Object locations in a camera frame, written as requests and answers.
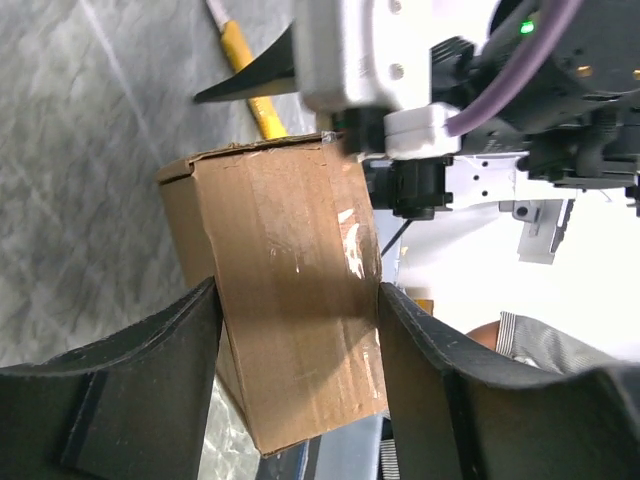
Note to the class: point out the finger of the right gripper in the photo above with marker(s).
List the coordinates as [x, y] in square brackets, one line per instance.
[270, 74]

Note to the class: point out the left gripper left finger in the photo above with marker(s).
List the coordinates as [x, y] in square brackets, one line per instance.
[133, 405]

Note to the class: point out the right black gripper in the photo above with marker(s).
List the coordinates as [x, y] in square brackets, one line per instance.
[410, 189]

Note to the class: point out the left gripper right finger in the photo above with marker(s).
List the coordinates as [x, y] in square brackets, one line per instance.
[461, 411]

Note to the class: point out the brown cardboard express box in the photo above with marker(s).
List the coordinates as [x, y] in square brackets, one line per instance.
[286, 229]

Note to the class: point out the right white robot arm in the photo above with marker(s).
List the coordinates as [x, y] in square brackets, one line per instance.
[547, 108]

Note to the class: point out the person in striped shirt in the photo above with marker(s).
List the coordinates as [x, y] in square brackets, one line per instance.
[532, 342]

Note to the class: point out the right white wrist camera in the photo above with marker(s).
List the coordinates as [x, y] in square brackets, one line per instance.
[380, 68]

